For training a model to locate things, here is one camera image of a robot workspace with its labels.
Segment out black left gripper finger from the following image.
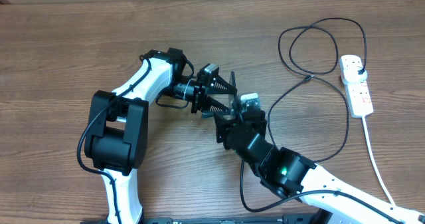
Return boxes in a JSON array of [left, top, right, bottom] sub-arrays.
[[201, 96, 230, 118], [208, 75, 237, 95]]

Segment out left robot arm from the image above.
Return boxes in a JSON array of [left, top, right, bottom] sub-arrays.
[[76, 48, 237, 223]]

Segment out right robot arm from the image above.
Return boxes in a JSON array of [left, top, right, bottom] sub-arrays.
[[214, 77, 424, 223]]

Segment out white charger adapter plug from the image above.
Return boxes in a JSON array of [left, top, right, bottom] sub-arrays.
[[341, 68, 368, 85]]

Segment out white power strip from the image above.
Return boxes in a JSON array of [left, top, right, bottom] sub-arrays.
[[339, 55, 374, 118]]

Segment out white power strip cord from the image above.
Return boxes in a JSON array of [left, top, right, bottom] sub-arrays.
[[361, 116, 396, 207]]

